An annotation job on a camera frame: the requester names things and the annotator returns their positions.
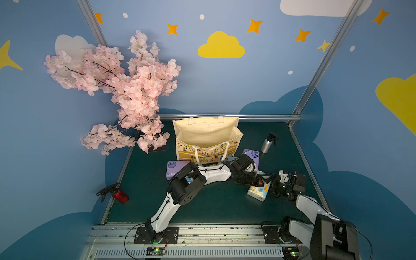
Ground white colourful tissue pack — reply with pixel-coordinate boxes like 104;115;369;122
247;183;269;202

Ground purple tissue pack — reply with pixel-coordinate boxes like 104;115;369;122
243;149;261;171
166;160;190;180

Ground cream canvas tote bag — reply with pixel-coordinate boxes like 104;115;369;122
173;116;243;166

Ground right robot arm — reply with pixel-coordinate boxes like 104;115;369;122
267;174;360;260

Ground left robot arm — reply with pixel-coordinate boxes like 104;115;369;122
145;154;270;243

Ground silver spray bottle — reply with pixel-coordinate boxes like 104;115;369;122
261;132;279;154

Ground right green circuit board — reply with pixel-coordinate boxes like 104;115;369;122
282;247;300;260

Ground green circuit board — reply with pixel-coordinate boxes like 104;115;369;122
282;247;300;260
146;248;166;256

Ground left green circuit board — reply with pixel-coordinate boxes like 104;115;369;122
146;248;166;256

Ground pink cherry blossom tree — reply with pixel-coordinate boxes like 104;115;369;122
44;30;182;156

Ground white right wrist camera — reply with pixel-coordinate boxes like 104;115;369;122
279;170;290;184

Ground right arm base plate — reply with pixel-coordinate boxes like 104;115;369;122
261;225;312;244

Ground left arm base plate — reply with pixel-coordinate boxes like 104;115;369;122
133;226;179;245

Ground aluminium mounting rail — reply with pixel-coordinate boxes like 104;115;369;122
79;223;361;260

